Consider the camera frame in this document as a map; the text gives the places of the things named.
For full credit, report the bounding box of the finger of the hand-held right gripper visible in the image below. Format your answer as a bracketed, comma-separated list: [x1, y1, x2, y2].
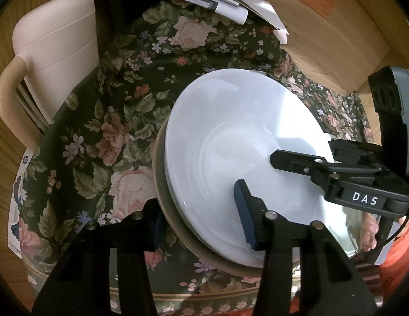
[269, 149, 387, 192]
[328, 138, 383, 169]

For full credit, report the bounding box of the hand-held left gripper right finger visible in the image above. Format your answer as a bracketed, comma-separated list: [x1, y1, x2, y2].
[233, 179, 378, 316]

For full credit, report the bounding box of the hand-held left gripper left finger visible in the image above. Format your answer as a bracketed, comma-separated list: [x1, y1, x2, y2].
[31, 198, 166, 316]

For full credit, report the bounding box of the brown plate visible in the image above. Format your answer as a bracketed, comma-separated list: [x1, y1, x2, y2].
[152, 123, 302, 275]

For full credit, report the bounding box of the white plate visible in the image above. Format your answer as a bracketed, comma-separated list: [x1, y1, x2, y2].
[164, 68, 350, 268]

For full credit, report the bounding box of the person's right hand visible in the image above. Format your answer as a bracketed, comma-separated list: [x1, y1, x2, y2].
[359, 212, 380, 252]

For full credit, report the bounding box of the person's orange clothing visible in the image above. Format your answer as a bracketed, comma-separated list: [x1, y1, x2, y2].
[377, 220, 409, 303]

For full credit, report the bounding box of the floral tablecloth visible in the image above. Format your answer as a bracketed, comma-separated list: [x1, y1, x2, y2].
[17, 0, 383, 316]

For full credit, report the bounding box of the printed leaflet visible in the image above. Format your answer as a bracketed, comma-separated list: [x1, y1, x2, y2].
[8, 148, 35, 259]

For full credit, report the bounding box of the stack of white papers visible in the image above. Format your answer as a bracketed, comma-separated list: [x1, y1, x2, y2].
[89, 0, 290, 44]

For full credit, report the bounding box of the white mug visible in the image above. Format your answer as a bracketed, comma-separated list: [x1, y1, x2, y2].
[0, 0, 96, 149]

